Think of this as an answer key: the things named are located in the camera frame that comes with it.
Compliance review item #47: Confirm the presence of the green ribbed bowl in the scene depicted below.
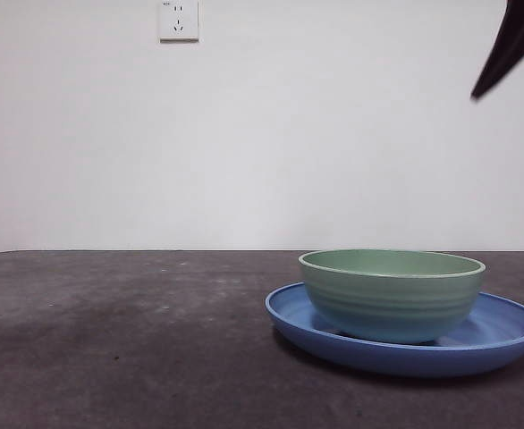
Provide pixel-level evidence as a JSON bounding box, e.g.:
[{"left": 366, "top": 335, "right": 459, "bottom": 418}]
[{"left": 298, "top": 248, "right": 486, "bottom": 345}]

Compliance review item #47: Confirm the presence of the blue round plate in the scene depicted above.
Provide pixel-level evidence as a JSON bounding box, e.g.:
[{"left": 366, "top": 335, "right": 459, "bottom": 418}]
[{"left": 265, "top": 281, "right": 524, "bottom": 379}]

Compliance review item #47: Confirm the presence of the white wall socket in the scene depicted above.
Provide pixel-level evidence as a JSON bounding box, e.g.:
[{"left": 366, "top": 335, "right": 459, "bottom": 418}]
[{"left": 158, "top": 0, "right": 200, "bottom": 45}]

